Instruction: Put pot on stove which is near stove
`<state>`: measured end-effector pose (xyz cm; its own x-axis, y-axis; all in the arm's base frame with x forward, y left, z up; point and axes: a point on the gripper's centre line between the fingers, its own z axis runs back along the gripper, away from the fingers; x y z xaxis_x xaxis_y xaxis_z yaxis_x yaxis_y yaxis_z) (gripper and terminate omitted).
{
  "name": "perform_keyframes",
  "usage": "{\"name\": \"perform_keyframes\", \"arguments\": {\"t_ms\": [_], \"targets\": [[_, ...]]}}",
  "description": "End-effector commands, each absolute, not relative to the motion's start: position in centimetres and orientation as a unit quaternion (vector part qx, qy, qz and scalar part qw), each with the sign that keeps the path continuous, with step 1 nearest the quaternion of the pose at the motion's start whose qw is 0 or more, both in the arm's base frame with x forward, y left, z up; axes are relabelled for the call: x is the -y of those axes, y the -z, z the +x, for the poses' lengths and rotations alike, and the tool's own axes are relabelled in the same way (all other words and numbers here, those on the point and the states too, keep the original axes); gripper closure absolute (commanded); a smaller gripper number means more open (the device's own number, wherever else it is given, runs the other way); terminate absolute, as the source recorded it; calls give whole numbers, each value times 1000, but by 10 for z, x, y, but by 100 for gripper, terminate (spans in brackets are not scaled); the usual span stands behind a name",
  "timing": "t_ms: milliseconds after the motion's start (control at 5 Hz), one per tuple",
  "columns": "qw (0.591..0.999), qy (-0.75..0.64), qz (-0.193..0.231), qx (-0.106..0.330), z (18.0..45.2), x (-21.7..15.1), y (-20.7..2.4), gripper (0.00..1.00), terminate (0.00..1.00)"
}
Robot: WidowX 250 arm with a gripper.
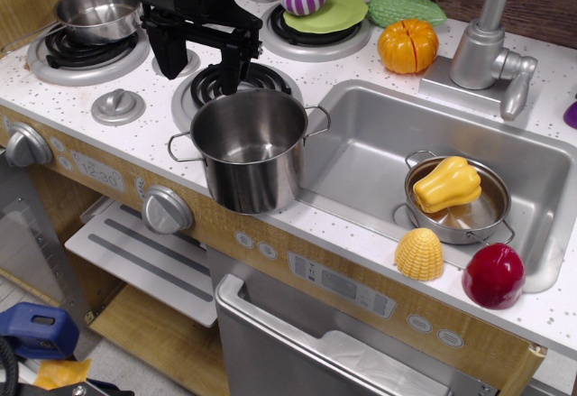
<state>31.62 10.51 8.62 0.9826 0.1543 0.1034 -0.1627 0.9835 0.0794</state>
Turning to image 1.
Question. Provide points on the tall stainless steel pot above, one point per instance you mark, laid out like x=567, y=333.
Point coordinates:
x=252, y=144

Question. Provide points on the orange pumpkin toy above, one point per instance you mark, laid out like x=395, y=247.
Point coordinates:
x=408, y=46

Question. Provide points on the purple toy at right edge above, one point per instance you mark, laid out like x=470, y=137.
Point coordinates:
x=570, y=115

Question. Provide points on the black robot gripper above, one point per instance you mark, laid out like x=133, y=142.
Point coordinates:
x=218, y=24

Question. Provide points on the blue clamp tool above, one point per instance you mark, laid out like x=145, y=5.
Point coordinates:
x=36, y=331

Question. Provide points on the steel saucepan with long handle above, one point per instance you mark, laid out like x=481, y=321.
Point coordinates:
x=90, y=22

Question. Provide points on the white oven rack shelf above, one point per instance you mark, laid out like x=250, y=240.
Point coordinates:
x=172, y=269

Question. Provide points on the yellow cloth on floor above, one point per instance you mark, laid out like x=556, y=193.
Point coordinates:
x=53, y=374

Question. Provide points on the back right stove burner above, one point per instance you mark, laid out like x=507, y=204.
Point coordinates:
x=277, y=38

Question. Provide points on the small steel pot in sink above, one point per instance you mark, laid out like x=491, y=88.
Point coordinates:
x=464, y=224

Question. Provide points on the silver oven knob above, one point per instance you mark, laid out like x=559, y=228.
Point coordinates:
x=26, y=146
x=164, y=212

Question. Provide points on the yellow squash toy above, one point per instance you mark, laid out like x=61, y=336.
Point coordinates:
x=453, y=182

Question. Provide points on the silver oven knob left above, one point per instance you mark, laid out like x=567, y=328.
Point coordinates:
x=26, y=146

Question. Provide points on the stove burner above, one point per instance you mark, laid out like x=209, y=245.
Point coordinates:
x=277, y=38
x=59, y=60
x=205, y=85

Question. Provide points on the open silver oven door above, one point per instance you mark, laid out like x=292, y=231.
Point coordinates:
x=34, y=265

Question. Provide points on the front stove burner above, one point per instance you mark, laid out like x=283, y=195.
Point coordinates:
x=205, y=85

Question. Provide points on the green plastic plate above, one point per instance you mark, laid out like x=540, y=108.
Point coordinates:
x=332, y=16

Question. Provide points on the yellow corn toy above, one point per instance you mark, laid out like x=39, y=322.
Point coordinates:
x=420, y=255

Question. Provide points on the dishwasher control panel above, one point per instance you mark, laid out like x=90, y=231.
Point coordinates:
x=337, y=283

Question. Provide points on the red apple toy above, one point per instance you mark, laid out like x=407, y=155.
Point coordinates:
x=495, y=277

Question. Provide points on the silver toy sink basin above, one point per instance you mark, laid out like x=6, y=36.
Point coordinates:
x=367, y=138

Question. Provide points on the green bitter gourd toy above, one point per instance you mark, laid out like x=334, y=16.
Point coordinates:
x=386, y=12

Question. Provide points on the silver oven knob right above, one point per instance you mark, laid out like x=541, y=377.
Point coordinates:
x=164, y=212

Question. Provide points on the back left stove burner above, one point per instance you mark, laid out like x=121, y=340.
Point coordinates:
x=59, y=60

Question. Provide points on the silver toy faucet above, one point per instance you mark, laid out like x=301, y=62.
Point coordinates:
x=483, y=73

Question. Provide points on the silver countertop knob front left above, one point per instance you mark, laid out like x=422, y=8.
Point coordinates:
x=118, y=107

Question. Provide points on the silver dishwasher door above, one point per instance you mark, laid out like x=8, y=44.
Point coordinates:
x=266, y=355

